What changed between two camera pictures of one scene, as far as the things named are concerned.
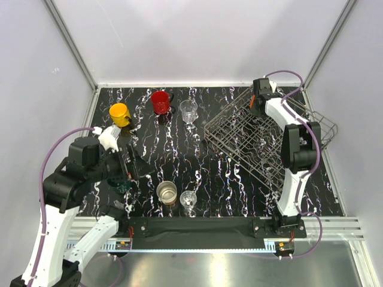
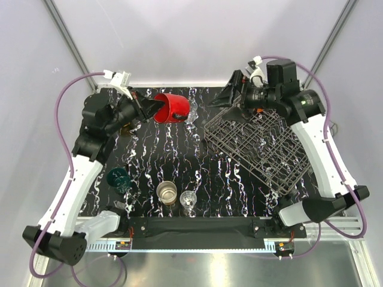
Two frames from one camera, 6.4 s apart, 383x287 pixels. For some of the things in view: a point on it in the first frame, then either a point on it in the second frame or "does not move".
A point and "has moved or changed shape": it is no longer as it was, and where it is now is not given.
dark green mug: [122, 185] does not move
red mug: [161, 102] has moved or changed shape
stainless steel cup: [166, 192] does not move
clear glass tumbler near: [188, 199] does not move
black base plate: [204, 233] does not move
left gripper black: [142, 167] -> [145, 107]
